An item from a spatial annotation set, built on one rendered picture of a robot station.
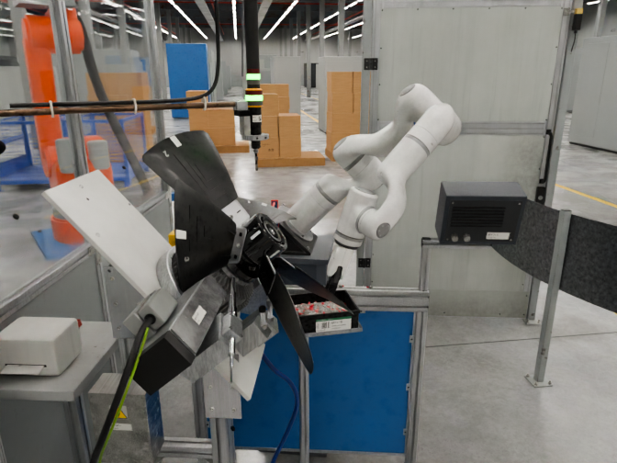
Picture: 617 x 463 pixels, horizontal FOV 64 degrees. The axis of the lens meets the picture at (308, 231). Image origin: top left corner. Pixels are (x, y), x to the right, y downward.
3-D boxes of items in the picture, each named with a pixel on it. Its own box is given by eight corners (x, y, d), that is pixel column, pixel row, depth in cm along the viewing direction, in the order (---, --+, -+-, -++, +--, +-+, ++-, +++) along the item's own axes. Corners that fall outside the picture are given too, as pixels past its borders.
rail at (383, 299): (184, 306, 186) (182, 287, 183) (186, 301, 189) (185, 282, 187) (428, 312, 180) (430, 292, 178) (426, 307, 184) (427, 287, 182)
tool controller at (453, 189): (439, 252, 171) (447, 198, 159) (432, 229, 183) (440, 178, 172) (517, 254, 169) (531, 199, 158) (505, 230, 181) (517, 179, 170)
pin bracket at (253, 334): (229, 340, 133) (252, 321, 131) (234, 332, 139) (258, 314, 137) (242, 357, 134) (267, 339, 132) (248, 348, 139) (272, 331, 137)
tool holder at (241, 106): (241, 141, 125) (240, 101, 122) (230, 139, 131) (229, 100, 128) (274, 139, 130) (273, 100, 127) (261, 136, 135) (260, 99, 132)
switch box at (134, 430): (113, 439, 142) (103, 372, 135) (164, 441, 141) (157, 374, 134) (98, 462, 133) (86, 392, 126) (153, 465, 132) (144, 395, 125)
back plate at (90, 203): (236, 439, 112) (241, 436, 111) (1, 210, 98) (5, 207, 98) (268, 324, 162) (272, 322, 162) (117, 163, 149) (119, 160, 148)
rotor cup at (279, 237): (219, 265, 121) (259, 232, 118) (214, 229, 132) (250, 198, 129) (259, 290, 130) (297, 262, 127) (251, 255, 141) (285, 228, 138)
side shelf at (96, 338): (-17, 399, 126) (-20, 389, 125) (59, 328, 160) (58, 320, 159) (74, 401, 124) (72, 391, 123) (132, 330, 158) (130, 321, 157)
